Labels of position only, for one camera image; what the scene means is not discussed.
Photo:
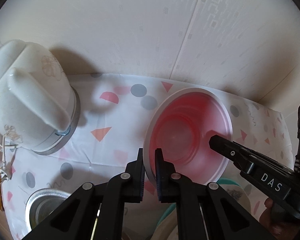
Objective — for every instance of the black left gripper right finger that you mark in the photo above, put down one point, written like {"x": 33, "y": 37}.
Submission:
{"x": 165, "y": 183}

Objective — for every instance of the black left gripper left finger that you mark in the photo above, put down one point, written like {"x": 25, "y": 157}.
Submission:
{"x": 135, "y": 183}

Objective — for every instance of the pink plastic bowl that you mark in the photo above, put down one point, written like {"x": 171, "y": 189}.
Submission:
{"x": 182, "y": 127}

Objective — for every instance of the stainless steel bowl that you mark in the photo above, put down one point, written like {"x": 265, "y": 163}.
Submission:
{"x": 41, "y": 204}

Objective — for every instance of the right hand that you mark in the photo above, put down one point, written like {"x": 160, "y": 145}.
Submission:
{"x": 278, "y": 224}

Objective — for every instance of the teal rimmed white plate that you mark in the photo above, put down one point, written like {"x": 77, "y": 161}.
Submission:
{"x": 220, "y": 209}

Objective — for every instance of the white patterned tablecloth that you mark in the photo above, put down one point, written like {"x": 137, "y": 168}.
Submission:
{"x": 115, "y": 113}

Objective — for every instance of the white ceramic electric kettle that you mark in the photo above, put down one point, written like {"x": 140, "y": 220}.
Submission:
{"x": 39, "y": 110}

